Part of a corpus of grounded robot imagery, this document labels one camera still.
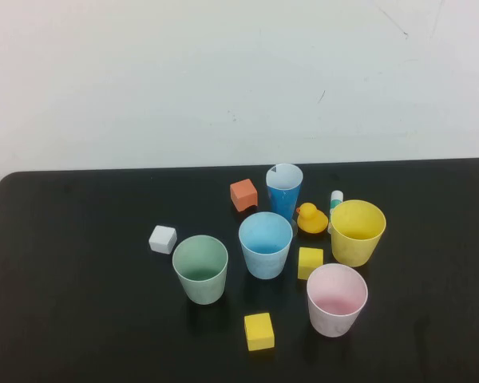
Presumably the green plastic cup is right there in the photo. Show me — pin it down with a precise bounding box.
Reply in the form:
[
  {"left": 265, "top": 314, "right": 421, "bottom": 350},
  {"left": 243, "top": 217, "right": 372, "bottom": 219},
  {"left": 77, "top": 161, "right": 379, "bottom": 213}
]
[{"left": 172, "top": 235, "right": 229, "bottom": 306}]

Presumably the yellow plastic cup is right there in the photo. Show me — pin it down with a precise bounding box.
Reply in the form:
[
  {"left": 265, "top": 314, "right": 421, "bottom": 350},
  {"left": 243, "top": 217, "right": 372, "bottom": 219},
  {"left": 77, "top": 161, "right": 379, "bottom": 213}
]
[{"left": 329, "top": 199, "right": 387, "bottom": 268}]

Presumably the pink plastic cup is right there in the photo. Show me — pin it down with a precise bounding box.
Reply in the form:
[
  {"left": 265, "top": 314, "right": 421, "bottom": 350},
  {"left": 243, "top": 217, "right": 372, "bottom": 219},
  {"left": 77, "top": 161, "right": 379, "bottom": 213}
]
[{"left": 306, "top": 263, "right": 369, "bottom": 338}]

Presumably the orange foam block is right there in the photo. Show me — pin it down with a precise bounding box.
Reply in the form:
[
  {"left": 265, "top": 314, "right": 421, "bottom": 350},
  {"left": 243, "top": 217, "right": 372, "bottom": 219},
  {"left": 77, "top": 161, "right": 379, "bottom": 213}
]
[{"left": 229, "top": 178, "right": 259, "bottom": 212}]

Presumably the blue conical stemmed cup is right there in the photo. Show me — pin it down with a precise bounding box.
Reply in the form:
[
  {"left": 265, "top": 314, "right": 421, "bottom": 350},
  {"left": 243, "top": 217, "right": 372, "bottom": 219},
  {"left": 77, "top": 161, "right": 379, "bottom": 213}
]
[{"left": 265, "top": 163, "right": 304, "bottom": 239}]

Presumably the light blue plastic cup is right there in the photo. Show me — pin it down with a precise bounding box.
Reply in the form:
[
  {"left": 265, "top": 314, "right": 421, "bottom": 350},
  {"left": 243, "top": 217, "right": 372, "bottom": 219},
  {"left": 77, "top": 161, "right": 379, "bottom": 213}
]
[{"left": 238, "top": 211, "right": 294, "bottom": 280}]

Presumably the yellow rubber duck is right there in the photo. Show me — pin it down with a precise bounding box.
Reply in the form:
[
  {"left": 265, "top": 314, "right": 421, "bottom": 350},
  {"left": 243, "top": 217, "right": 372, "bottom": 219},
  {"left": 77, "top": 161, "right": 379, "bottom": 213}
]
[{"left": 295, "top": 202, "right": 329, "bottom": 235}]

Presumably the white foam cube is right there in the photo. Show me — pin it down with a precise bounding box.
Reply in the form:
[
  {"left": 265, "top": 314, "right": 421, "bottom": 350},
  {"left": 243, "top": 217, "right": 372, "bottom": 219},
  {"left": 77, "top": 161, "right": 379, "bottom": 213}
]
[{"left": 148, "top": 224, "right": 178, "bottom": 255}]

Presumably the white green glue stick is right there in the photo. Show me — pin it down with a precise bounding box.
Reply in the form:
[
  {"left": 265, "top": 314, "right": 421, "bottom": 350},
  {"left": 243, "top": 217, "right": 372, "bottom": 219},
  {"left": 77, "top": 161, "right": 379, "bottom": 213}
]
[{"left": 327, "top": 190, "right": 345, "bottom": 235}]

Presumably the yellow foam cube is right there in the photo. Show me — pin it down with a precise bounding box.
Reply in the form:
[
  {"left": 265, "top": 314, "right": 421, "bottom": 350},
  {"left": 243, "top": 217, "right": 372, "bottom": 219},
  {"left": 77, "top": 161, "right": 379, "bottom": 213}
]
[
  {"left": 243, "top": 312, "right": 275, "bottom": 352},
  {"left": 297, "top": 247, "right": 325, "bottom": 281}
]

